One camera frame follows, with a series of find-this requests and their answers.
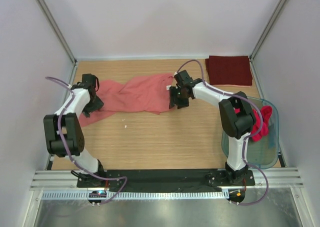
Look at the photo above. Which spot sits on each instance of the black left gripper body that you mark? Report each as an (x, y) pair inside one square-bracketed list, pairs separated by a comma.
[(95, 103)]

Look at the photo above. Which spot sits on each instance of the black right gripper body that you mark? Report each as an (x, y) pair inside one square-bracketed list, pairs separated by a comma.
[(178, 97)]

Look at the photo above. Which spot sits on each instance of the salmon pink t shirt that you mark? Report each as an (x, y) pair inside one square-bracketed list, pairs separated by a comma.
[(140, 94)]

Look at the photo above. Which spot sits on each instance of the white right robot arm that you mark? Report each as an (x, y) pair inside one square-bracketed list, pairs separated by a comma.
[(226, 101)]

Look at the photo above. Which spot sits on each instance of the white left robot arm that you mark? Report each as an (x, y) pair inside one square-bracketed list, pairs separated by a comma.
[(63, 133)]

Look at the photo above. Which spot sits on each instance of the folded dark red t shirt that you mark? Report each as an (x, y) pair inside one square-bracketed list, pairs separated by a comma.
[(229, 70)]

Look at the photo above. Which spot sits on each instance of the magenta crumpled t shirt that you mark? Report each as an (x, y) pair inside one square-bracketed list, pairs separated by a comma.
[(255, 123)]

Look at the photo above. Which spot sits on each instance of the teal transparent plastic basket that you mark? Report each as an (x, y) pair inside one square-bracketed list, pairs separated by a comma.
[(262, 149)]

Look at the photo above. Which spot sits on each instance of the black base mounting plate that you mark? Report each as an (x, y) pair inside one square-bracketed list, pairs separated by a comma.
[(164, 180)]

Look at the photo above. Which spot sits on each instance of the left aluminium corner post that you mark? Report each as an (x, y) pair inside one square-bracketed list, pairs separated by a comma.
[(53, 24)]

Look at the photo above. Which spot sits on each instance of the aluminium corner post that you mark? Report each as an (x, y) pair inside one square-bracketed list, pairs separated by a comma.
[(53, 24), (268, 28)]

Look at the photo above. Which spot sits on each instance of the white slotted cable duct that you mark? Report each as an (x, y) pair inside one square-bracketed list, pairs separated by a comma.
[(94, 195)]

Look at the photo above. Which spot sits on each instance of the aluminium front frame rail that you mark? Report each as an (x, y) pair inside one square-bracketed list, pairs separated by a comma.
[(272, 177)]

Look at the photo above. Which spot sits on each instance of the right aluminium corner post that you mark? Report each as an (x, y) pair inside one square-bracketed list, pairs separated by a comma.
[(268, 28)]

